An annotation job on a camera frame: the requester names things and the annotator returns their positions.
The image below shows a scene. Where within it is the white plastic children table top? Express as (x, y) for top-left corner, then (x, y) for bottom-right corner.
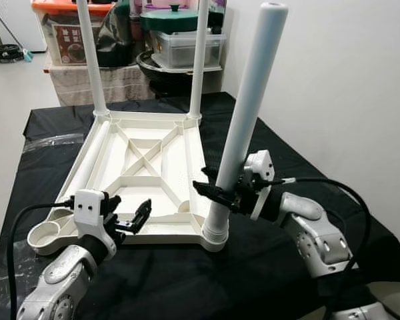
(27, 110), (227, 256)

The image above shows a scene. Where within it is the black tablecloth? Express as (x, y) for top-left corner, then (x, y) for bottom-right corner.
(0, 92), (400, 320)

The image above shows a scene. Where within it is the black round wok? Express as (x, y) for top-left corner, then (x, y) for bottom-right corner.
(135, 50), (221, 94)

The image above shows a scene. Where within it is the beige patterned table cloth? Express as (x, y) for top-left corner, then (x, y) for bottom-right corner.
(45, 61), (157, 106)

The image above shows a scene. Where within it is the clear plastic storage bin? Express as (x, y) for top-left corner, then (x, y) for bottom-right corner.
(150, 30), (226, 69)

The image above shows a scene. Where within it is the clear crossed tape patch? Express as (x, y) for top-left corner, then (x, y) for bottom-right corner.
(0, 257), (27, 317)

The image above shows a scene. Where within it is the dark green round lid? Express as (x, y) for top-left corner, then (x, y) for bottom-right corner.
(140, 3), (201, 33)

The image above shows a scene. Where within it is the black plastic bag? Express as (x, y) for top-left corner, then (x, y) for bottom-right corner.
(97, 0), (144, 67)

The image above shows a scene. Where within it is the broom with teal head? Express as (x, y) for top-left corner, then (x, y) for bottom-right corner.
(0, 7), (34, 62)

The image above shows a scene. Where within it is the storage box with orange lid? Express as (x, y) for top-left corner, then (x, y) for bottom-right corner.
(32, 0), (114, 66)

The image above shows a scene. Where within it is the black round floor device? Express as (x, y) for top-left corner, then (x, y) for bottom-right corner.
(0, 43), (24, 63)

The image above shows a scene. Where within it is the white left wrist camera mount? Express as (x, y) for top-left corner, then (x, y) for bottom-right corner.
(73, 189), (114, 244)

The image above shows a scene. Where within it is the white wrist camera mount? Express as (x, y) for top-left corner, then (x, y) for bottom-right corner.
(243, 150), (276, 221)
(73, 189), (114, 244)

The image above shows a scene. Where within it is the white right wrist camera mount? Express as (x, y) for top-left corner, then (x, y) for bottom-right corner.
(243, 150), (276, 221)

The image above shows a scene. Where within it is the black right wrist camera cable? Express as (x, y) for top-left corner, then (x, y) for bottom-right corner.
(270, 177), (373, 320)

